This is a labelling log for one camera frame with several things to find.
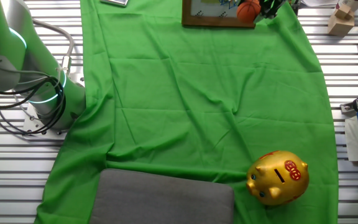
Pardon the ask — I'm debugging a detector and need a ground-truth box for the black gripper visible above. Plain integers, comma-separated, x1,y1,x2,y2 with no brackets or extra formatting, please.
255,0,291,24

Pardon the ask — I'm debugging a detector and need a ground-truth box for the small orange basketball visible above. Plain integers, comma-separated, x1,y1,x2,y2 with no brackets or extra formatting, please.
236,0,262,24

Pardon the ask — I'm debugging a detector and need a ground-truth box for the light wooden block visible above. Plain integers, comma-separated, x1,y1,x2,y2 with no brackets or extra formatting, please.
327,2,356,37

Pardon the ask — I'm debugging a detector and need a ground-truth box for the green cloth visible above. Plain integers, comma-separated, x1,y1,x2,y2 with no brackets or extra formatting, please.
34,0,340,224

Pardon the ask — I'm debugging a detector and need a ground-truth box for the golden piggy bank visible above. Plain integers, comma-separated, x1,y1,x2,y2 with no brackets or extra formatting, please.
246,150,310,207

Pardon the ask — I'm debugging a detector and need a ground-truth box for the gray cushion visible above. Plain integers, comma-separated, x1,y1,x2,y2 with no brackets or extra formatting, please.
88,168,236,224

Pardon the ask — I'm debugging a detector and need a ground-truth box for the wooden picture frame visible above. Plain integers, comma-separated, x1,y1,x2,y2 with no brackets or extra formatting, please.
181,0,257,29

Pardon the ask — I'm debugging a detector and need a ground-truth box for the thick gray base cable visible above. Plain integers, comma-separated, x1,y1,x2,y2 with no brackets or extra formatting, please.
31,19,76,77

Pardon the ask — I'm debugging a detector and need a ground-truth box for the black base cable bundle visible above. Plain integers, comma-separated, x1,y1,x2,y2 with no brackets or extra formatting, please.
0,76,67,136

